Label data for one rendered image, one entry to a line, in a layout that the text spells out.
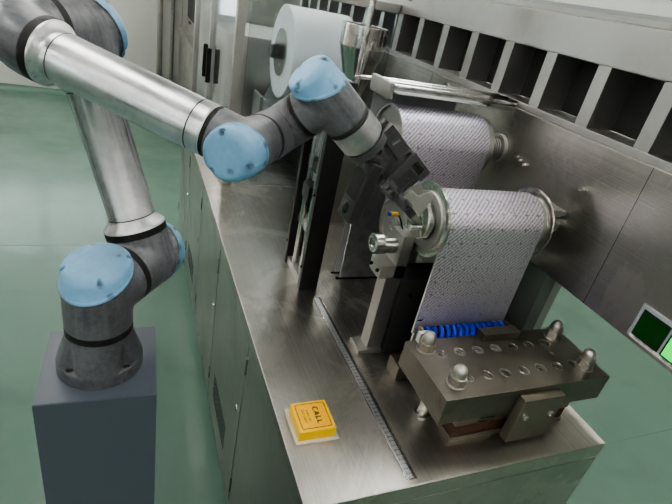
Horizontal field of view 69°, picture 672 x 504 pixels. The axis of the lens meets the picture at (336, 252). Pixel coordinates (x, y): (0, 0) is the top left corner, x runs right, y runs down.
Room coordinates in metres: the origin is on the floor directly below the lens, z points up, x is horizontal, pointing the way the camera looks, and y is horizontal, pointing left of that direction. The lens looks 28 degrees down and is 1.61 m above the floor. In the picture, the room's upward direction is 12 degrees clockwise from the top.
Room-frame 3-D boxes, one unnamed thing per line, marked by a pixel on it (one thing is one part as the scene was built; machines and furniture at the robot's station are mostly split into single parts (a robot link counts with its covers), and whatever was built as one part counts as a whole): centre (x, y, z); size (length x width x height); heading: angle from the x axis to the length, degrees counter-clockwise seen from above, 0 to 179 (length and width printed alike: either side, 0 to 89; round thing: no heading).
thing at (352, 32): (1.59, 0.06, 1.50); 0.14 x 0.14 x 0.06
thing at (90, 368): (0.69, 0.40, 0.95); 0.15 x 0.15 x 0.10
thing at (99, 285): (0.70, 0.40, 1.07); 0.13 x 0.12 x 0.14; 170
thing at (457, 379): (0.69, -0.26, 1.05); 0.04 x 0.04 x 0.04
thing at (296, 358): (1.75, 0.21, 0.88); 2.52 x 0.66 x 0.04; 26
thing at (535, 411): (0.73, -0.44, 0.97); 0.10 x 0.03 x 0.11; 116
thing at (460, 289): (0.89, -0.30, 1.11); 0.23 x 0.01 x 0.18; 116
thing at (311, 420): (0.65, -0.02, 0.91); 0.07 x 0.07 x 0.02; 26
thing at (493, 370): (0.80, -0.39, 1.00); 0.40 x 0.16 x 0.06; 116
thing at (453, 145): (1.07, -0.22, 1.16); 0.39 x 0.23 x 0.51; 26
